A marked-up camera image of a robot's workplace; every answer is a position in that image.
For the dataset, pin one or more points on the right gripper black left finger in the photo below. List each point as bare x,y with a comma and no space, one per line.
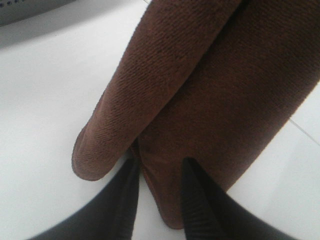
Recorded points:
108,216

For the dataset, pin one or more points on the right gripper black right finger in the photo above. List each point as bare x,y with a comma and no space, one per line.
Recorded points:
209,213

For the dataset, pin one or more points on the brown towel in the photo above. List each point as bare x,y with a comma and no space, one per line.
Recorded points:
213,80

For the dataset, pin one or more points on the grey perforated basket orange rim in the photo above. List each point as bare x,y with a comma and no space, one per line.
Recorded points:
12,11

